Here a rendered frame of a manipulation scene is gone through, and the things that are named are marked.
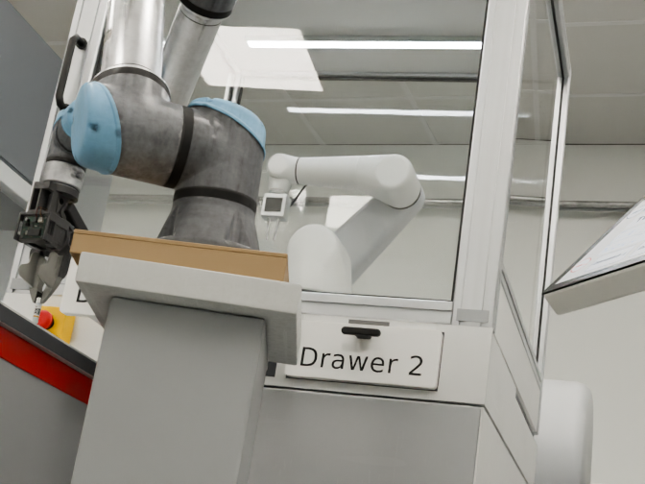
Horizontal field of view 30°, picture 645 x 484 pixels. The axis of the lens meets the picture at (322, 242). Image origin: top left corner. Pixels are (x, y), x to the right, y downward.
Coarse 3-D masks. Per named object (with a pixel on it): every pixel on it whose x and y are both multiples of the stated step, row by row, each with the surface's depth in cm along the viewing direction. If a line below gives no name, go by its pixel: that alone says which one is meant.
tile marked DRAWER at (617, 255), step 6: (630, 246) 194; (618, 252) 195; (624, 252) 193; (600, 258) 199; (606, 258) 196; (612, 258) 194; (618, 258) 191; (594, 264) 198; (600, 264) 196; (606, 264) 193; (588, 270) 197
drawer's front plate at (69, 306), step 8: (72, 264) 210; (72, 272) 209; (72, 280) 208; (64, 288) 208; (72, 288) 208; (64, 296) 208; (72, 296) 207; (80, 296) 207; (64, 304) 207; (72, 304) 207; (80, 304) 206; (88, 304) 206; (64, 312) 207; (72, 312) 206; (80, 312) 206; (88, 312) 205
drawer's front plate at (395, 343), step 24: (312, 336) 228; (336, 336) 227; (384, 336) 224; (408, 336) 223; (432, 336) 222; (312, 360) 226; (384, 360) 223; (408, 360) 222; (432, 360) 220; (384, 384) 222; (408, 384) 220; (432, 384) 219
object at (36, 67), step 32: (0, 0) 303; (0, 32) 303; (32, 32) 318; (0, 64) 304; (32, 64) 319; (0, 96) 305; (32, 96) 320; (0, 128) 306; (32, 128) 320; (0, 160) 307; (32, 160) 321
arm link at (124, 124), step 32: (128, 0) 176; (160, 0) 179; (128, 32) 171; (160, 32) 176; (128, 64) 167; (160, 64) 172; (96, 96) 159; (128, 96) 161; (160, 96) 165; (96, 128) 158; (128, 128) 159; (160, 128) 161; (96, 160) 160; (128, 160) 160; (160, 160) 161
